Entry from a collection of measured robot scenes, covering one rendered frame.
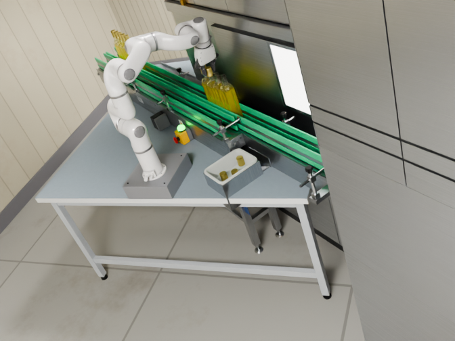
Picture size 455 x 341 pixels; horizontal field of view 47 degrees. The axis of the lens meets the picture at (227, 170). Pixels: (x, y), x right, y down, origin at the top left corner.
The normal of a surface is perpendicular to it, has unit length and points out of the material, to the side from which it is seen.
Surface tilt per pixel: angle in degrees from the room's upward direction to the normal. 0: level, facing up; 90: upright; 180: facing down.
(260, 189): 0
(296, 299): 0
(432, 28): 90
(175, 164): 1
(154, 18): 90
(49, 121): 90
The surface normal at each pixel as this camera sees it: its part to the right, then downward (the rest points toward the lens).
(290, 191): -0.29, -0.77
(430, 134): -0.79, 0.53
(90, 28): 0.90, -0.02
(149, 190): -0.32, 0.63
